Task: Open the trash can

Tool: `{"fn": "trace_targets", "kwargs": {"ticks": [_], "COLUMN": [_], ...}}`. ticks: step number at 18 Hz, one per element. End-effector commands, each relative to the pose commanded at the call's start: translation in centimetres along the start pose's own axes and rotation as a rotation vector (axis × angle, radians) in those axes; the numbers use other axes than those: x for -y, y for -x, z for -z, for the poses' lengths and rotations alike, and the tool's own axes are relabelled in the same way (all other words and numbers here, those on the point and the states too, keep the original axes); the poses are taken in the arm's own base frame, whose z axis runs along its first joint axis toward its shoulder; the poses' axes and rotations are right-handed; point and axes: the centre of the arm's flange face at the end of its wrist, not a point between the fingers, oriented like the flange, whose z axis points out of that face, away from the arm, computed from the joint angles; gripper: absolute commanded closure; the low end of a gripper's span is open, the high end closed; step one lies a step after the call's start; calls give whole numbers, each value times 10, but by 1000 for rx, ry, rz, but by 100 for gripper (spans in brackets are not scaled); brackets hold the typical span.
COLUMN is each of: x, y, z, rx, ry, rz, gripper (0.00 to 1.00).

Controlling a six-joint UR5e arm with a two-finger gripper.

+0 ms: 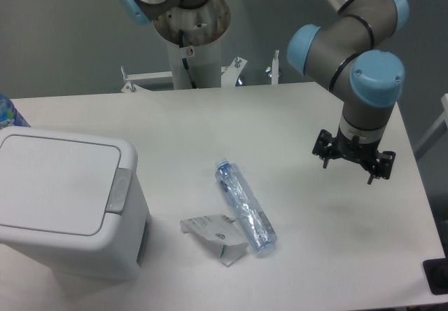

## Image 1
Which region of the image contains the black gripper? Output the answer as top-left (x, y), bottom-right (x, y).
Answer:
top-left (312, 129), bottom-right (396, 184)

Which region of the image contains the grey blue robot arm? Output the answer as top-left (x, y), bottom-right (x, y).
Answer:
top-left (286, 0), bottom-right (410, 181)

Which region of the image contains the white trash can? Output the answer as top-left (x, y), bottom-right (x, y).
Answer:
top-left (1, 126), bottom-right (151, 280)

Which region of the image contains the white trash can lid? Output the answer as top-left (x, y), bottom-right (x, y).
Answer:
top-left (1, 135), bottom-right (120, 236)

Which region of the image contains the crushed clear plastic bottle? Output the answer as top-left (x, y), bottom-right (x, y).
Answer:
top-left (215, 159), bottom-right (278, 257)

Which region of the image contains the flattened white paper carton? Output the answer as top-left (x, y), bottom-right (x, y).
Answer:
top-left (179, 214), bottom-right (249, 267)

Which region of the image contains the blue labelled bottle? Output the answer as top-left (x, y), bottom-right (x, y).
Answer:
top-left (0, 94), bottom-right (30, 129)

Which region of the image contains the white frame at right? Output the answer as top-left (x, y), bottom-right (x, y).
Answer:
top-left (414, 94), bottom-right (447, 160)

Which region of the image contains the white metal frame bracket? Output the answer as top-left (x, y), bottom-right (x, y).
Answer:
top-left (120, 50), bottom-right (283, 94)

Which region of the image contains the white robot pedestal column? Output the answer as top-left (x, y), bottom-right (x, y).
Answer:
top-left (153, 0), bottom-right (231, 71)

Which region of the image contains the black pedestal cable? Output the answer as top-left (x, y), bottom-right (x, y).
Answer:
top-left (177, 29), bottom-right (197, 90)

